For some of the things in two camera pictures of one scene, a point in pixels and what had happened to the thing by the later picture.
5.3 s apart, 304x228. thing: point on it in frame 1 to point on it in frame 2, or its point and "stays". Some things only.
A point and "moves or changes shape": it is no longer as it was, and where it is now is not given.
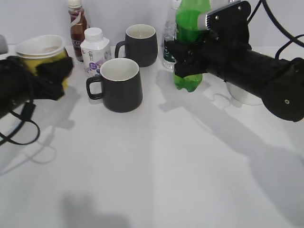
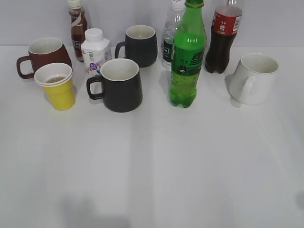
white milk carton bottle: [95, 50] stays
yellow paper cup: [35, 51] moves or changes shape
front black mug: [121, 85] stays
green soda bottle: [186, 28] moves or changes shape
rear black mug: [141, 44] stays
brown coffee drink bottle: [78, 24] stays
